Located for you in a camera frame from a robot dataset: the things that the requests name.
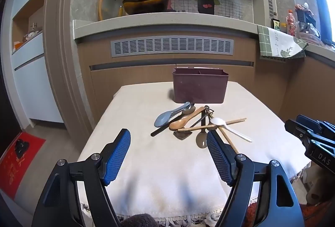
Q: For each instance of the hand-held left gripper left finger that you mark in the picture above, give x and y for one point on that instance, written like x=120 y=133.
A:
x=117 y=159

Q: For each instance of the red door mat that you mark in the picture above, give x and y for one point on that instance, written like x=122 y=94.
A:
x=15 y=172

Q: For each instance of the wooden spoon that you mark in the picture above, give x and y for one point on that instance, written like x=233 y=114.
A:
x=178 y=124

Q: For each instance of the grey vent grille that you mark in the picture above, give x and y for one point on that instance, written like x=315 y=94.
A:
x=171 y=46

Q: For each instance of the maroon plastic utensil holder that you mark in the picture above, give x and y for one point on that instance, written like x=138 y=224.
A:
x=199 y=88

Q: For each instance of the kitchen counter with wooden front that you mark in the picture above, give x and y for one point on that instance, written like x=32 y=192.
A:
x=157 y=22

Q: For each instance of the white storage cabinet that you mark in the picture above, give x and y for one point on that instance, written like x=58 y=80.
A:
x=28 y=64

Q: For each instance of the shovel-shaped metal spoon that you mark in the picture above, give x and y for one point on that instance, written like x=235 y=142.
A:
x=183 y=135

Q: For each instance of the wooden chopstick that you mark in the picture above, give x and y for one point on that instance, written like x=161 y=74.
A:
x=227 y=140
x=235 y=120

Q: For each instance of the glass lid with yellow rim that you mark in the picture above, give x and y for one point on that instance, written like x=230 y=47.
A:
x=103 y=4

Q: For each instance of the white plastic spoon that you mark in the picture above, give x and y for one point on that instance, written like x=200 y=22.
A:
x=218 y=122

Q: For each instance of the black shoe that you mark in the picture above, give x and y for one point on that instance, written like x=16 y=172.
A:
x=21 y=148

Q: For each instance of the slotted metal spoon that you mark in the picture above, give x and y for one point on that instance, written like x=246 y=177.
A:
x=202 y=140

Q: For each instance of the green checked towel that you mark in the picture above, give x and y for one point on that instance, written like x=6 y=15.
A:
x=277 y=43

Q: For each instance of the beige door frame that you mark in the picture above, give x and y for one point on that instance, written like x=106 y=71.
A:
x=65 y=46

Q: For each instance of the white ceramic cup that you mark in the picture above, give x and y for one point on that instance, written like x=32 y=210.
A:
x=32 y=35

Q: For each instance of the blue-grey rice spoon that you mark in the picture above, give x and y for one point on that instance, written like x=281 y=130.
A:
x=162 y=119

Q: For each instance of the clear packet with red contents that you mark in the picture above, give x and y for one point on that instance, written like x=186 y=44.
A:
x=290 y=24

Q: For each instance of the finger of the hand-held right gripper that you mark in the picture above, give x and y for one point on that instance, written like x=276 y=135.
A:
x=295 y=128
x=308 y=121

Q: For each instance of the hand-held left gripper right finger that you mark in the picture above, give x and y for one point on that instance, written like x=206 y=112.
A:
x=218 y=159

